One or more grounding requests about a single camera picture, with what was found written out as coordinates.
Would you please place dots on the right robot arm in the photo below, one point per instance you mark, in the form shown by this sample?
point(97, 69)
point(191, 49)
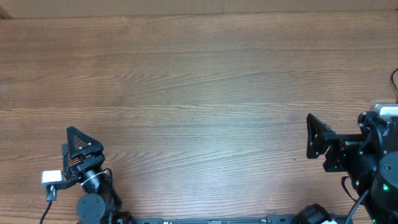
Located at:
point(369, 160)

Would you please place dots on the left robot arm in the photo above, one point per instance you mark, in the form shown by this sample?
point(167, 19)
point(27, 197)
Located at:
point(101, 203)

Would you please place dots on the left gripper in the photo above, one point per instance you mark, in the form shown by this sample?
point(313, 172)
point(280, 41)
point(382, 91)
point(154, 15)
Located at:
point(73, 155)

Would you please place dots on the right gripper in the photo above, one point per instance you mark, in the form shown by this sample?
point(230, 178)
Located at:
point(343, 146)

